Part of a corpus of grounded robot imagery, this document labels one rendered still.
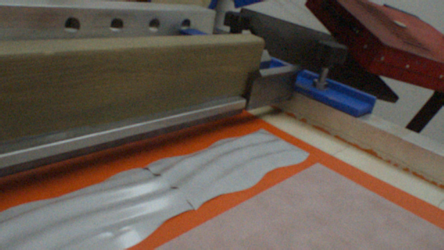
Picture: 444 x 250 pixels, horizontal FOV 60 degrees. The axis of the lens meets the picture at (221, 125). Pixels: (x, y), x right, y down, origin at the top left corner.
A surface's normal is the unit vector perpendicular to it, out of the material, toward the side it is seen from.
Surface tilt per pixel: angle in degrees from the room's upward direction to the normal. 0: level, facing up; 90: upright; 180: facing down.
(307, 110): 90
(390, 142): 90
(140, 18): 74
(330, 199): 16
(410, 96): 90
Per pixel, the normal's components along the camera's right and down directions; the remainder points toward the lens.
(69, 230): 0.53, -0.53
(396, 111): -0.67, 0.19
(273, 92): 0.72, 0.40
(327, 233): 0.18, -0.90
